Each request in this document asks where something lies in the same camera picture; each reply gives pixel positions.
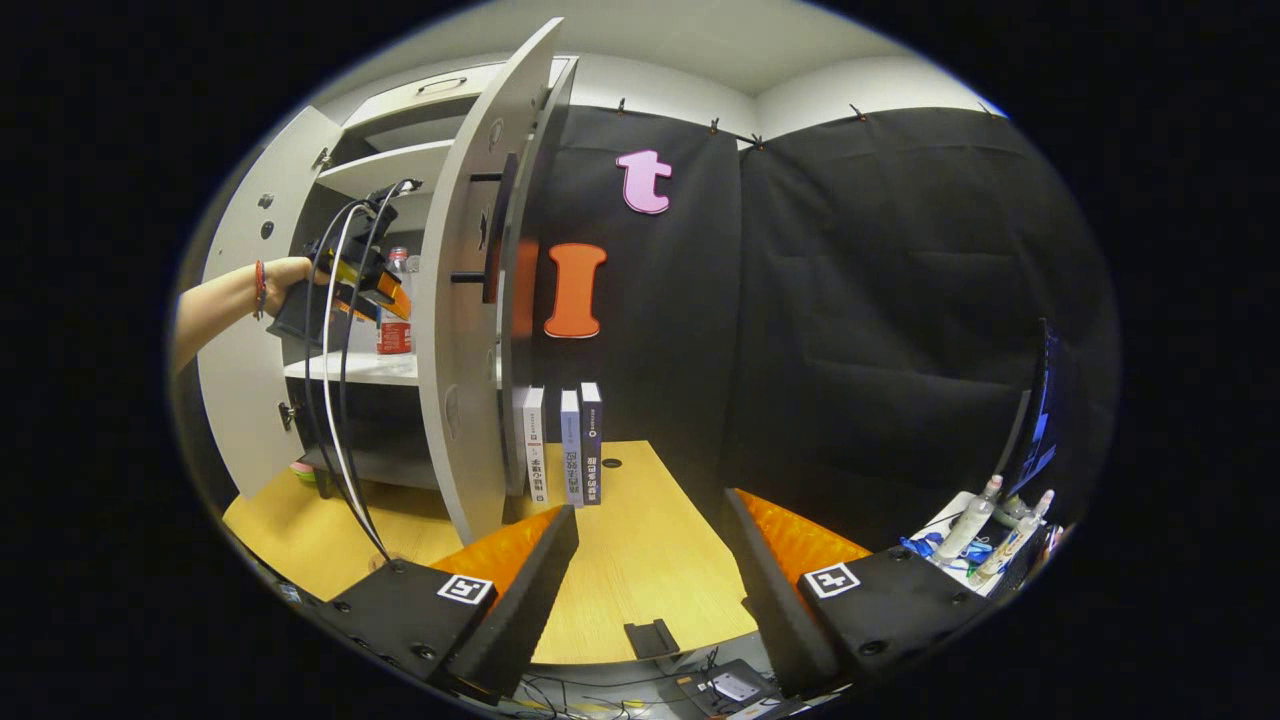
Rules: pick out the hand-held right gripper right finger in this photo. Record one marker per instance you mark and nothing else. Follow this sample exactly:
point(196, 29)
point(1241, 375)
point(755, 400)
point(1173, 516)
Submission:
point(775, 600)

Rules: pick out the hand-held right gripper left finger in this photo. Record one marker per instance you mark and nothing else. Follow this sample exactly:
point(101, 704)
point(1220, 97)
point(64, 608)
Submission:
point(530, 600)

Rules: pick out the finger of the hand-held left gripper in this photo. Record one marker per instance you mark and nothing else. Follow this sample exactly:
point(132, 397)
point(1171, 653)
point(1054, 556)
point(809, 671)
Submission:
point(390, 297)

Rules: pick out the plastic water bottle red label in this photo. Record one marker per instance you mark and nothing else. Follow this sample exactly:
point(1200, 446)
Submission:
point(395, 335)

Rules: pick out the black desk device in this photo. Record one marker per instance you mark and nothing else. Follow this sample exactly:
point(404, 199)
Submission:
point(730, 688)

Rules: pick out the white cabinet door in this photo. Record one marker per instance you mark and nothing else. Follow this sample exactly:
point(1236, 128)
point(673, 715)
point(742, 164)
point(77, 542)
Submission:
point(235, 400)
point(460, 400)

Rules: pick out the small black holder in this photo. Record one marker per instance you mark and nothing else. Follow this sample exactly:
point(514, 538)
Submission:
point(650, 638)

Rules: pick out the white cabinet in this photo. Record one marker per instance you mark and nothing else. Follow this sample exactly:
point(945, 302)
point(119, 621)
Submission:
point(380, 170)

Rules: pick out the white book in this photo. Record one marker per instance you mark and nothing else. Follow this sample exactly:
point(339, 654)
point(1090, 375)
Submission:
point(535, 450)

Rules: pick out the grey-blue book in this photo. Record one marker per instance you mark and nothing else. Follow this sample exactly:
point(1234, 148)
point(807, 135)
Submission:
point(571, 450)

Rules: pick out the dark blue book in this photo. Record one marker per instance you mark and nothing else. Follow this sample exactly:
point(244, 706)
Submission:
point(592, 440)

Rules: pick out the white cabinet drawer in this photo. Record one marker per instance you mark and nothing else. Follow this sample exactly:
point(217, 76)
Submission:
point(400, 100)

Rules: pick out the white squeeze bottle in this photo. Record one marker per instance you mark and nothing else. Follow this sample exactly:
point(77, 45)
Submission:
point(968, 525)
point(1012, 540)

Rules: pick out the black backdrop cloth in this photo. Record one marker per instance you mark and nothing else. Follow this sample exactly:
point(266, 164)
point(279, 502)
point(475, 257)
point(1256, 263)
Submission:
point(850, 300)

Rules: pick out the computer monitor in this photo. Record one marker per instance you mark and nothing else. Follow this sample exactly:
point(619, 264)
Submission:
point(1040, 420)

